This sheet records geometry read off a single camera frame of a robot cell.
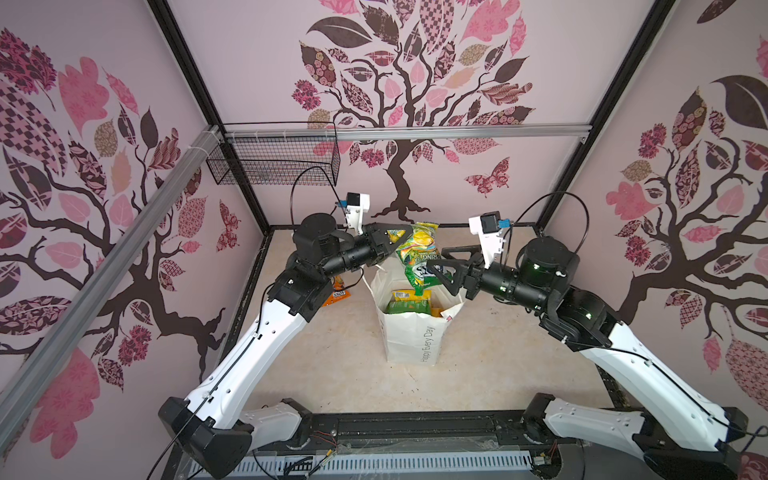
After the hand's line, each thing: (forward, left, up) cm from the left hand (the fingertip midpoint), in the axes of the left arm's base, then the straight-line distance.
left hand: (413, 237), depth 58 cm
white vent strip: (-34, +4, -43) cm, 55 cm away
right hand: (-5, -5, 0) cm, 7 cm away
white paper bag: (-9, -1, -27) cm, 29 cm away
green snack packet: (+5, 0, -35) cm, 35 cm away
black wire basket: (+68, +52, -27) cm, 90 cm away
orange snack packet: (+12, +22, -41) cm, 48 cm away
